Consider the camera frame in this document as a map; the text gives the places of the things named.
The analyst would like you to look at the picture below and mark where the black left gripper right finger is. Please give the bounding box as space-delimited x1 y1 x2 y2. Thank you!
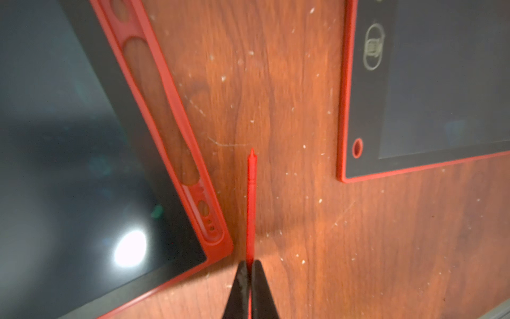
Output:
251 260 280 319

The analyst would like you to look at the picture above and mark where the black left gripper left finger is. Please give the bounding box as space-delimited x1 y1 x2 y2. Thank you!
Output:
222 261 251 319

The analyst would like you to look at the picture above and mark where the red stylus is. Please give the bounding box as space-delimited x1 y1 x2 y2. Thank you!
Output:
246 148 257 318

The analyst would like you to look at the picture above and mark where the red tablet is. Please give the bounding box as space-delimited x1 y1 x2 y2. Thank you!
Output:
1 1 232 318
337 1 509 183

